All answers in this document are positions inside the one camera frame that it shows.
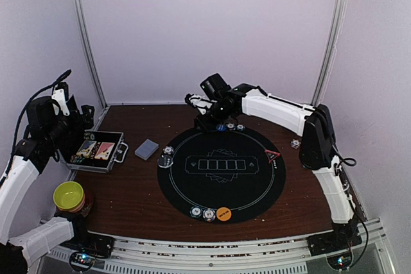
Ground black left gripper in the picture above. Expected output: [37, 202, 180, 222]
[46, 104, 94, 147]

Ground blue small blind button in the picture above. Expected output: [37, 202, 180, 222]
[216, 124, 227, 132]

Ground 10 chips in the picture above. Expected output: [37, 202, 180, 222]
[162, 146, 174, 155]
[202, 208, 216, 222]
[226, 123, 236, 130]

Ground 50 chips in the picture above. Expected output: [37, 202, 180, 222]
[236, 124, 245, 132]
[189, 206, 202, 218]

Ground red triangular all-in marker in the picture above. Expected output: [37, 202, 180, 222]
[265, 149, 281, 164]

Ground grey card deck box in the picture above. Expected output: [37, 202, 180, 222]
[134, 139, 159, 160]

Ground blue white 10 chip stack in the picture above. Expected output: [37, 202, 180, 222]
[290, 139, 301, 149]

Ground orange big blind button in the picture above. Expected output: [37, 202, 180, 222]
[216, 207, 232, 222]

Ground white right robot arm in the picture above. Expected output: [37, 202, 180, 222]
[185, 73, 362, 254]

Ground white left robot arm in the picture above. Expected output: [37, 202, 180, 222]
[1, 76, 94, 273]

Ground aluminium poker case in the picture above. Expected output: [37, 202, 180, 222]
[60, 131, 129, 174]

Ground round black poker mat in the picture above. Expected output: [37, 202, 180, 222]
[157, 128, 286, 223]

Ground clear round dealer button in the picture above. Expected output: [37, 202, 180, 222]
[157, 154, 173, 169]

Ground yellow-green bowl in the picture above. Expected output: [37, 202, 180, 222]
[53, 181, 85, 212]

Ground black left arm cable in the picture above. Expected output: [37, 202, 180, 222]
[8, 69, 73, 159]

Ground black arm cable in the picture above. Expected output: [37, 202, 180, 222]
[8, 69, 73, 159]
[330, 145, 370, 268]

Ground aluminium front rail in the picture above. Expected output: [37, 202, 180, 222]
[38, 218, 386, 274]

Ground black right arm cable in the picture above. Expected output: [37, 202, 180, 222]
[330, 145, 370, 268]

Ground left aluminium frame post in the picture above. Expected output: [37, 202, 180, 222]
[73, 0, 108, 108]

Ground aluminium frame post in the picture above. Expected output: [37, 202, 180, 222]
[311, 0, 347, 106]
[73, 0, 108, 108]

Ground right aluminium frame post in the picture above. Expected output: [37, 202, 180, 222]
[311, 0, 347, 106]

